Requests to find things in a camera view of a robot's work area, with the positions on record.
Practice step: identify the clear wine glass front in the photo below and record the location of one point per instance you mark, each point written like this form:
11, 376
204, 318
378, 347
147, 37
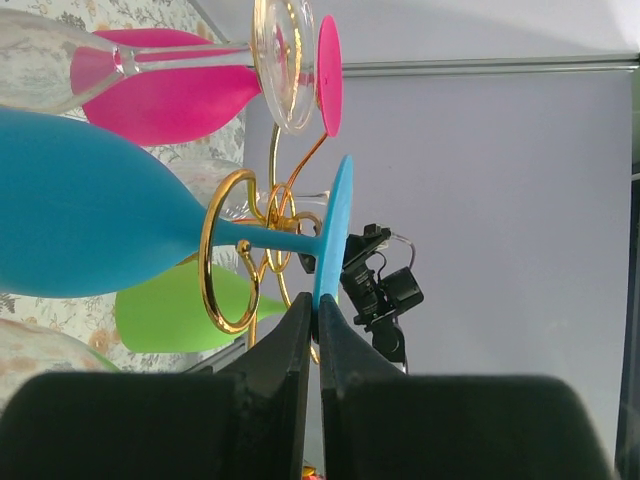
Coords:
30, 348

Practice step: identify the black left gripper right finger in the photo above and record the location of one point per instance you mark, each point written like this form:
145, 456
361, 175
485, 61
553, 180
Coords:
380, 423

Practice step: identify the green wine glass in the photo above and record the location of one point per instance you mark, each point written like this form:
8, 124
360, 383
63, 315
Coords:
167, 315

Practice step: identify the pink wine glass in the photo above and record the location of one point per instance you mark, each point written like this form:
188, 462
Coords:
177, 106

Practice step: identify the gold wire glass rack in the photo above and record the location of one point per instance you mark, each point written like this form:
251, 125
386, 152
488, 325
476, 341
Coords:
280, 216

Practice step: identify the blue wine glass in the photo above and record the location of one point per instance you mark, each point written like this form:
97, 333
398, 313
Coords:
327, 248

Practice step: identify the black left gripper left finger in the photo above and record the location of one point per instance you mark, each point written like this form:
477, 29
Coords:
244, 422

